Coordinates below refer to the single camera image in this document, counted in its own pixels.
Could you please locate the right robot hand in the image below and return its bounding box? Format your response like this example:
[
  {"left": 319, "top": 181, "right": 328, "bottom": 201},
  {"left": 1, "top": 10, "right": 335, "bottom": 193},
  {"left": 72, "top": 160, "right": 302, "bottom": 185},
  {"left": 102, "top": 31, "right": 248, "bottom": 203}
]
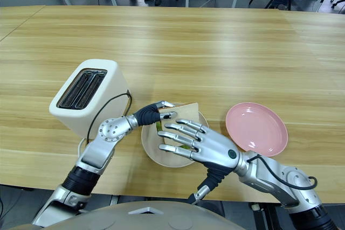
[{"left": 157, "top": 118, "right": 246, "bottom": 205}]

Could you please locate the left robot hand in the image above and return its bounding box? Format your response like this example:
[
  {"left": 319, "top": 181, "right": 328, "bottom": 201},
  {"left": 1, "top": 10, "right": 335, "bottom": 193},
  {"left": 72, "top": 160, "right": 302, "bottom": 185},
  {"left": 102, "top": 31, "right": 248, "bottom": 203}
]
[{"left": 134, "top": 100, "right": 178, "bottom": 128}]

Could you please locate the bread slice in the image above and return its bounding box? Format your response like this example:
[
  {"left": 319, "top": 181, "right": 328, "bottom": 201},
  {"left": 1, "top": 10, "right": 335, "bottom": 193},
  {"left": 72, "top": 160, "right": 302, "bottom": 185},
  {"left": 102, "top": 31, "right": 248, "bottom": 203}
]
[{"left": 158, "top": 102, "right": 201, "bottom": 148}]

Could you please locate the green lettuce leaf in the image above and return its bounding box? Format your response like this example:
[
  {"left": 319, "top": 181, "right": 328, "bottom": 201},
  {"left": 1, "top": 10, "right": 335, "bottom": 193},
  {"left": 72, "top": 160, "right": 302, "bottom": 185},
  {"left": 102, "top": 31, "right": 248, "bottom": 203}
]
[{"left": 154, "top": 121, "right": 190, "bottom": 151}]

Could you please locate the cream plate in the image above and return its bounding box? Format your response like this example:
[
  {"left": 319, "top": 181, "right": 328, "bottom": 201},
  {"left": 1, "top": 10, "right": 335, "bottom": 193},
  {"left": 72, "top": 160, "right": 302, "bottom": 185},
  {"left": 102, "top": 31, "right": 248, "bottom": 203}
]
[{"left": 141, "top": 102, "right": 210, "bottom": 168}]

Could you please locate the pink plate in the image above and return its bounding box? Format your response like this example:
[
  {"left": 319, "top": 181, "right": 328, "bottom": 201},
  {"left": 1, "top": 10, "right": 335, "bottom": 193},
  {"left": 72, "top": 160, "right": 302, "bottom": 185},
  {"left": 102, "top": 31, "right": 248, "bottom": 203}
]
[{"left": 225, "top": 102, "right": 289, "bottom": 158}]

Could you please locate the cream toaster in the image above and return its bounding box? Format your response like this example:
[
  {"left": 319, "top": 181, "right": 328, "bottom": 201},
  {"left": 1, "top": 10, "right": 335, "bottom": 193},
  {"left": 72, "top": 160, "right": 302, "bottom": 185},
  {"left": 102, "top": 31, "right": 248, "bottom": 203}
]
[{"left": 49, "top": 59, "right": 130, "bottom": 140}]

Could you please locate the robot body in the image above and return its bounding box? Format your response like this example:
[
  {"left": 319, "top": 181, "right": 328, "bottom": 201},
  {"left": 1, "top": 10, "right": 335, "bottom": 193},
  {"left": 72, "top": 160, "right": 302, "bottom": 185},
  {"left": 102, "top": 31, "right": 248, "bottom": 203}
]
[{"left": 15, "top": 200, "right": 245, "bottom": 230}]

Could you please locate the black cable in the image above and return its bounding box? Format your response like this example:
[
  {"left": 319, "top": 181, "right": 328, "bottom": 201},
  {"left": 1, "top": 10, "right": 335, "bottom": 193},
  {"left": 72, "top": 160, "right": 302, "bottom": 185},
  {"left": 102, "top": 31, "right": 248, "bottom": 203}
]
[
  {"left": 245, "top": 154, "right": 319, "bottom": 191},
  {"left": 86, "top": 92, "right": 133, "bottom": 144}
]

